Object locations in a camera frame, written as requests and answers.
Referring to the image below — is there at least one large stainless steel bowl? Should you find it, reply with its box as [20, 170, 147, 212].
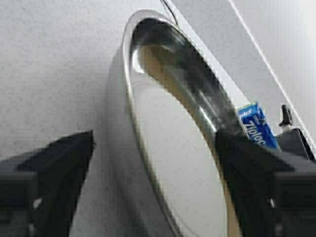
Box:
[105, 9, 244, 237]

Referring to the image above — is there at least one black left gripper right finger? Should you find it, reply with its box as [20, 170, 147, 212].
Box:
[215, 130, 316, 237]

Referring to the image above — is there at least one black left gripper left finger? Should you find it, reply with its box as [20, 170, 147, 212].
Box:
[0, 130, 94, 237]

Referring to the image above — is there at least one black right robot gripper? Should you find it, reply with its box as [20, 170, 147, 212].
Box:
[275, 104, 316, 162]

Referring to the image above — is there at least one blue Ziploc bag box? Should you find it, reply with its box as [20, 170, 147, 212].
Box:
[237, 102, 279, 149]

